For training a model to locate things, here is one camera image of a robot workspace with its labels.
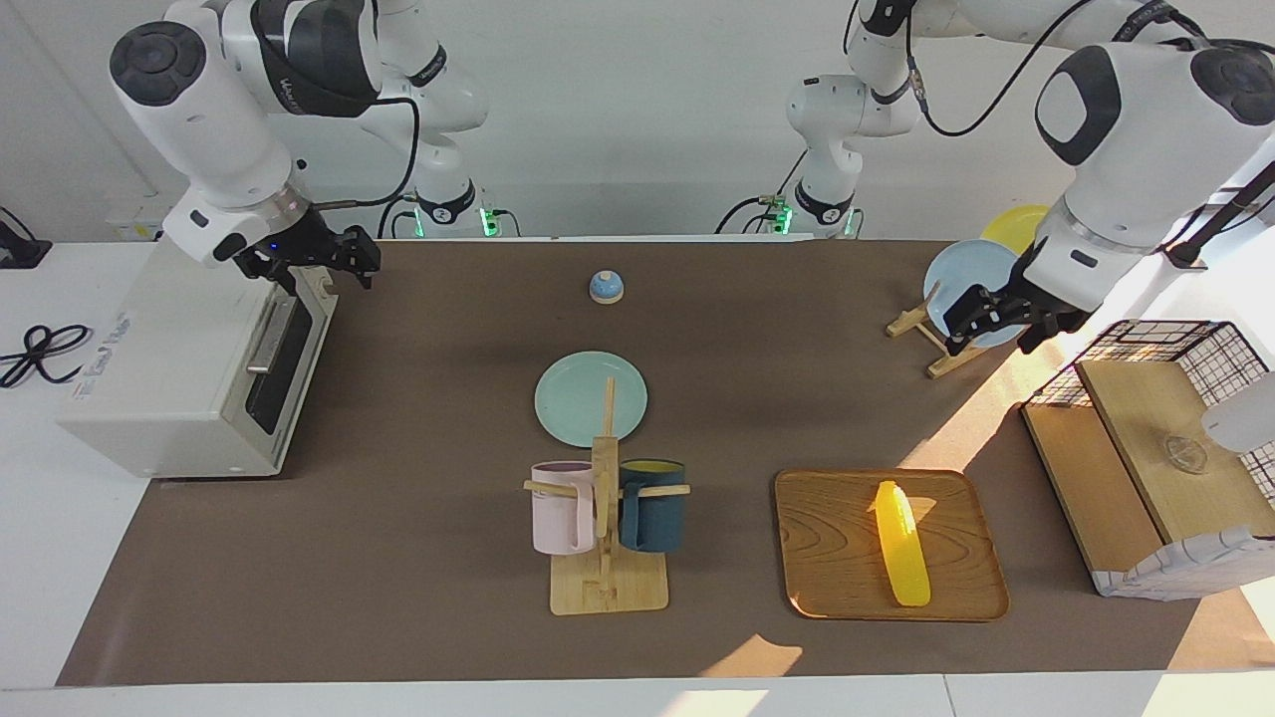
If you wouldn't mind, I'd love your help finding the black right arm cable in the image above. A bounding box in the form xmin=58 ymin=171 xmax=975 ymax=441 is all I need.
xmin=314 ymin=95 xmax=421 ymax=210

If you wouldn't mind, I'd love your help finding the yellow plate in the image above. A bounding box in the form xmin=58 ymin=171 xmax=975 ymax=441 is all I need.
xmin=981 ymin=204 xmax=1053 ymax=256

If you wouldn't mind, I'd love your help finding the black clamp device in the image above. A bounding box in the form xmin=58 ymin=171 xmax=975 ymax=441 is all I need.
xmin=0 ymin=206 xmax=53 ymax=270

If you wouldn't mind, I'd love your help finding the light blue plate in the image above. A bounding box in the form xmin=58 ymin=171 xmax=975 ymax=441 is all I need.
xmin=922 ymin=239 xmax=1027 ymax=349

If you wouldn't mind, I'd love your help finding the brown table mat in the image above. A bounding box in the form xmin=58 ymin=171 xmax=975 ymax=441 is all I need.
xmin=57 ymin=237 xmax=1221 ymax=688

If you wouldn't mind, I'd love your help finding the wooden mug tree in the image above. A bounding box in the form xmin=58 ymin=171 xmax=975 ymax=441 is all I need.
xmin=524 ymin=375 xmax=692 ymax=616

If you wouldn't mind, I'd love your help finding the yellow corn cob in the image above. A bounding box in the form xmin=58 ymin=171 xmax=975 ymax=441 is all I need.
xmin=875 ymin=480 xmax=932 ymax=607

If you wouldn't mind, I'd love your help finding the dark blue mug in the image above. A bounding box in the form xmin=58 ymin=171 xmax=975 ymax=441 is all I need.
xmin=619 ymin=458 xmax=687 ymax=554

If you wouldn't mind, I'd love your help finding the pink mug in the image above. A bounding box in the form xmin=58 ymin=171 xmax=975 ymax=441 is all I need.
xmin=531 ymin=460 xmax=597 ymax=556

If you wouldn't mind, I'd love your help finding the black wire basket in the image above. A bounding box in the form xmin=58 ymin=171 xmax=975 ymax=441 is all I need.
xmin=1024 ymin=319 xmax=1275 ymax=479

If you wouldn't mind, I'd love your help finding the wooden tray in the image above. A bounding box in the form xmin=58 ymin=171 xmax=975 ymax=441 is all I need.
xmin=774 ymin=468 xmax=1010 ymax=622

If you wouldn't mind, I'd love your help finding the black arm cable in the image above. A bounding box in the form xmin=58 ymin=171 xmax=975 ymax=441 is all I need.
xmin=901 ymin=0 xmax=1236 ymax=140
xmin=314 ymin=95 xmax=421 ymax=210

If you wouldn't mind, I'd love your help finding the light green plate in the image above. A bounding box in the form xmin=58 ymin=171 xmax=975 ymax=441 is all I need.
xmin=534 ymin=351 xmax=649 ymax=448

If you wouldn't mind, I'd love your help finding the white wall socket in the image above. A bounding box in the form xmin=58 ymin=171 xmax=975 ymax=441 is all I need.
xmin=105 ymin=212 xmax=165 ymax=243

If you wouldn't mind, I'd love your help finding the glass oven door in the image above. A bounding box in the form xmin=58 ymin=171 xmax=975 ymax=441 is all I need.
xmin=242 ymin=261 xmax=340 ymax=471

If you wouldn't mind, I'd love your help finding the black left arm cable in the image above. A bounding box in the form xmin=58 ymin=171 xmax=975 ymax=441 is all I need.
xmin=901 ymin=0 xmax=1236 ymax=140

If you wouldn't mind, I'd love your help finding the wooden plate rack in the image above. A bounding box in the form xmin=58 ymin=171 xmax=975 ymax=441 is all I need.
xmin=886 ymin=279 xmax=1007 ymax=379

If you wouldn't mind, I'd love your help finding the black coiled table cable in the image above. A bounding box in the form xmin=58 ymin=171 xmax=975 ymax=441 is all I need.
xmin=0 ymin=324 xmax=96 ymax=389

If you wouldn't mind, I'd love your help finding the white toaster oven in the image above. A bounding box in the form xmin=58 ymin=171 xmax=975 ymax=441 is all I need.
xmin=57 ymin=239 xmax=340 ymax=479

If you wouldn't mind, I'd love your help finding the wire basket wooden shelf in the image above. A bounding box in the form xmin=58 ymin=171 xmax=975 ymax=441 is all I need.
xmin=1023 ymin=358 xmax=1275 ymax=576

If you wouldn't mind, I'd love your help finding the white blurry cylinder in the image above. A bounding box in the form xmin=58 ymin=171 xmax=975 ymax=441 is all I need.
xmin=1200 ymin=373 xmax=1275 ymax=455

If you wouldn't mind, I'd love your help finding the white checked cloth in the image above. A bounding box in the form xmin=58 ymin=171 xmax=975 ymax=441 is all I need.
xmin=1093 ymin=526 xmax=1275 ymax=600

